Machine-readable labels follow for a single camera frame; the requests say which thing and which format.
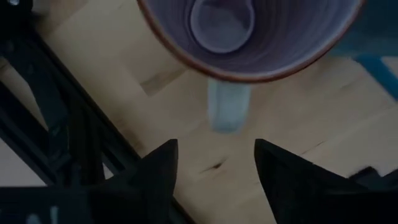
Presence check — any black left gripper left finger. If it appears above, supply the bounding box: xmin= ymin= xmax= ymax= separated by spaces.
xmin=83 ymin=138 xmax=180 ymax=224

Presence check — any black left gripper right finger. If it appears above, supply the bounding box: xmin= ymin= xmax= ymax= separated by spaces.
xmin=253 ymin=138 xmax=333 ymax=224

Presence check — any purple glazed mug white handle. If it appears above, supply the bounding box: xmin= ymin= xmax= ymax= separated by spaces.
xmin=136 ymin=0 xmax=364 ymax=134

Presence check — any black metal table frame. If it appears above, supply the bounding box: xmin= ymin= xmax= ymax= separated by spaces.
xmin=0 ymin=0 xmax=197 ymax=224

